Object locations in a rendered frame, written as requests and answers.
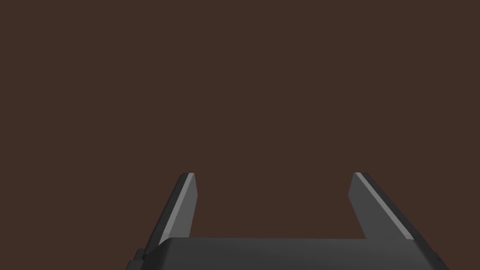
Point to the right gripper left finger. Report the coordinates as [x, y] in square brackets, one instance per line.
[180, 213]

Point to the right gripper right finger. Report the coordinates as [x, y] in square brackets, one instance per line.
[375, 213]

